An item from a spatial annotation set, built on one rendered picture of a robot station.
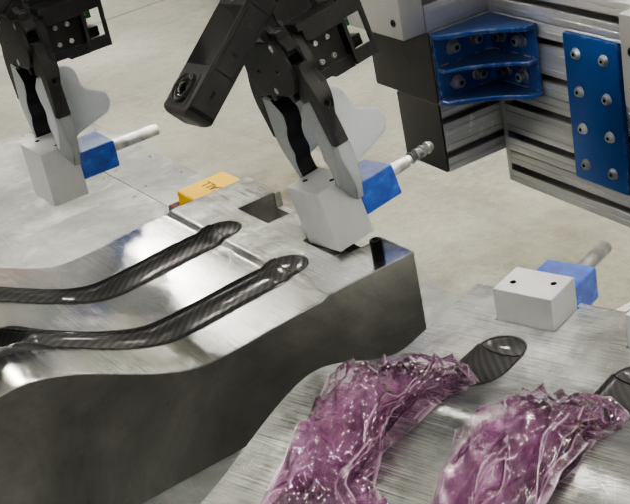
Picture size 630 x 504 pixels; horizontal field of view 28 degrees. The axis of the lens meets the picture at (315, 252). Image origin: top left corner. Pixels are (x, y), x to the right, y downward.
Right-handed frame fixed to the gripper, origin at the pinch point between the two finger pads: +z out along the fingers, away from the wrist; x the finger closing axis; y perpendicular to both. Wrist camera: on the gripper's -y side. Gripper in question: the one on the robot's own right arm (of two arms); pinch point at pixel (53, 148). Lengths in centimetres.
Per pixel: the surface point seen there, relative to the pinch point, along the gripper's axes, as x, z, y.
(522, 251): 87, 95, 127
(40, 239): 16.1, 15.1, 0.7
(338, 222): -31.6, 3.3, 10.7
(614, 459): -67, 5, 5
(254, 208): -15.7, 6.8, 11.6
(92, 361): -33.8, 3.7, -12.7
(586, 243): 77, 95, 138
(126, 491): -36.1, 13.4, -13.9
